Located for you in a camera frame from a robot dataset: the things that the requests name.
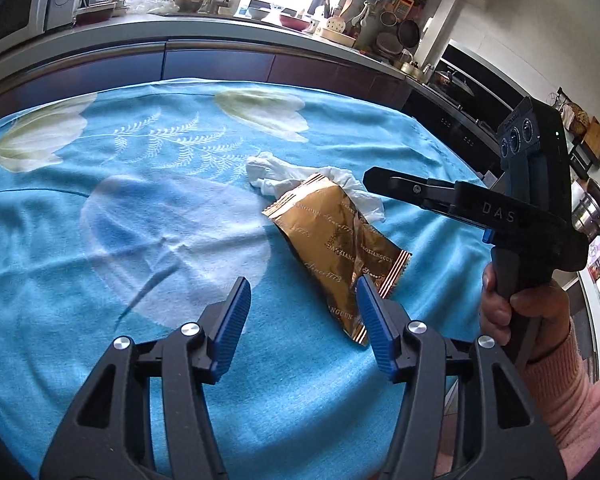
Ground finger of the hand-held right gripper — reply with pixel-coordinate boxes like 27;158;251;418
363;166;459;222

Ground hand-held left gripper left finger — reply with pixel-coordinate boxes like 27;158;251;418
39;276;252;480

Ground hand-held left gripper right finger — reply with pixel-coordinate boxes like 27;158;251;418
355;276;568;480

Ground gold foil wrapper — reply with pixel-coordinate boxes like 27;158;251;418
261;172;412;347

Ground white tissue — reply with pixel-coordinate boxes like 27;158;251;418
246;151;387;223

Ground person's right forearm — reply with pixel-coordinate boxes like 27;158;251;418
522;320;600;480

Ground person's right hand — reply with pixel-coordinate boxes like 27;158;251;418
480;264;573;361

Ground steel pot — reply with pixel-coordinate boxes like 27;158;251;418
572;180;600;236

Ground black built-in oven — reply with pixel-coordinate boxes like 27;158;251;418
402;42;526;176

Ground wooden cutting board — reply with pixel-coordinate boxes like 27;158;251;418
585;117;600;156

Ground stovetop pot with lid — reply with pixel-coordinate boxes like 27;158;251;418
432;67;473;96

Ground hanging dark frying pan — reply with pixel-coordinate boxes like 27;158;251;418
397;20;421;51

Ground blue floral blanket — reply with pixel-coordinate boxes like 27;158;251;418
0;77;486;480

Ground white utensil holder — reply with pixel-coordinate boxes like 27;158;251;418
320;15;346;41

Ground pink bowl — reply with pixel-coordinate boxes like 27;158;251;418
280;12;311;31

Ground kitchen counter cabinet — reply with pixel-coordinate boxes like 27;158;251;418
0;12;481;136

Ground clear plastic bags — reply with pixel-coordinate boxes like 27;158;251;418
130;0;181;16

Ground dark red tray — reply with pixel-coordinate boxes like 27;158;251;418
75;2;117;26

